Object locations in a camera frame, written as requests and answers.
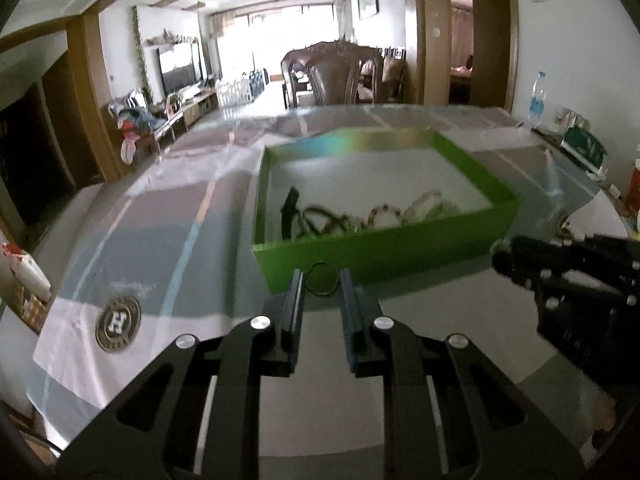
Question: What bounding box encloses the red white packet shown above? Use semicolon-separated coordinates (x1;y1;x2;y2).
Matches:
0;242;53;303

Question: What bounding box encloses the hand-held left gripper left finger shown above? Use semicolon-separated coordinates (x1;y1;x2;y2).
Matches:
55;268;307;480

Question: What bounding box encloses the green tissue packet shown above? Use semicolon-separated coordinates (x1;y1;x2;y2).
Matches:
560;125;608;178

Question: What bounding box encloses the white paper sheet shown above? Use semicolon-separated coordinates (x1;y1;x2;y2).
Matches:
567;190;631;241

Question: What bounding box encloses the red bead bracelet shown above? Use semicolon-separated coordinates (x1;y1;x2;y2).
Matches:
362;202;406;231

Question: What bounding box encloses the television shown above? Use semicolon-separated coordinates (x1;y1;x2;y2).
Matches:
157;42;206;93

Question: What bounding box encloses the clear water bottle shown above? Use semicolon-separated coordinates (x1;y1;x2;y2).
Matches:
527;71;548;128

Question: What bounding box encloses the dark wooden chair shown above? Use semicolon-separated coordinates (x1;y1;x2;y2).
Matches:
382;47;407;104
281;40;386;110

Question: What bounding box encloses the clear crystal bead bracelet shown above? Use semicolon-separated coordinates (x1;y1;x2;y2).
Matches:
400;190;461;226

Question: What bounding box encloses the hanging vine plant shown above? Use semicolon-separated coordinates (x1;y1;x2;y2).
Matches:
131;6;153;103

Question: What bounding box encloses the wooden bead bracelet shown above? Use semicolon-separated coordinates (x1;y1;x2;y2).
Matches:
297;205;356;238

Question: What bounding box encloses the grey pink printed tablecloth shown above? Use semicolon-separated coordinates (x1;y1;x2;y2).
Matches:
25;105;631;461

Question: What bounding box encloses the wooden television cabinet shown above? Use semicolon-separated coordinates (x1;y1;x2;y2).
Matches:
150;87;221;143

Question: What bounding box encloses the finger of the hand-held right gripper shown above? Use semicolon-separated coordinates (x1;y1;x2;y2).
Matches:
492;235;640;291

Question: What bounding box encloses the pile of colourful clothes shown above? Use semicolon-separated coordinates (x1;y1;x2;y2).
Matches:
107;92;161;163

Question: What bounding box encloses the thin metal bangle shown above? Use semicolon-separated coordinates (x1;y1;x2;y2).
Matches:
304;261;343;297

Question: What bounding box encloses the green cardboard box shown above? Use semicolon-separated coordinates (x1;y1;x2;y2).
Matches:
250;129;522;295

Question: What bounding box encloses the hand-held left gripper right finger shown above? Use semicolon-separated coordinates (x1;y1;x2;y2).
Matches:
340;267;586;480

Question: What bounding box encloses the black hair clip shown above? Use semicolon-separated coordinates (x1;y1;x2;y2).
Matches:
280;187;301;241

